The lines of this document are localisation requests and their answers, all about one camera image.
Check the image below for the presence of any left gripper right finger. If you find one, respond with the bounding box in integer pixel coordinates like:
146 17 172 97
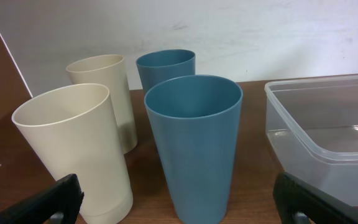
273 172 358 224

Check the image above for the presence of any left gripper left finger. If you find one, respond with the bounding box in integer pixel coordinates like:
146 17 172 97
0 174 85 223

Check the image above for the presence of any blue cup front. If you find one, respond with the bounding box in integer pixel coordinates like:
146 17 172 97
144 75 243 223

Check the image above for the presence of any blue cup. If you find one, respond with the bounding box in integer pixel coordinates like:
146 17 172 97
135 49 196 93
144 75 243 223

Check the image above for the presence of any blue cup back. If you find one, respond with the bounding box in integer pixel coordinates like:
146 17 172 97
135 49 196 93

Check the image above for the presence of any clear plastic container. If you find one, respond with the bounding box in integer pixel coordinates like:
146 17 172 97
265 75 358 206

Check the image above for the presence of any cream cup front left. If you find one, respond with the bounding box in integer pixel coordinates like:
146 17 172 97
12 83 133 223

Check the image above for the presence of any cream cup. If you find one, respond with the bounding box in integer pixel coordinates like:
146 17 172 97
12 83 133 223
66 54 137 153

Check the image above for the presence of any cream cup back left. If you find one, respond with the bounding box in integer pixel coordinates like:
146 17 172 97
66 54 137 153

